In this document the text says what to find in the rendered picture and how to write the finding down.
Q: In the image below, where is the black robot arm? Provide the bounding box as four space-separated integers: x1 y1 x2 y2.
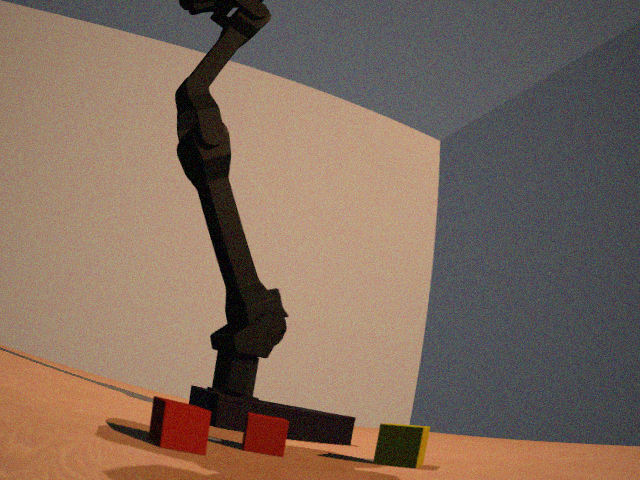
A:
175 0 289 401

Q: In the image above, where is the red cube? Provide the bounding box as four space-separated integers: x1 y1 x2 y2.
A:
242 412 289 457
149 396 212 456

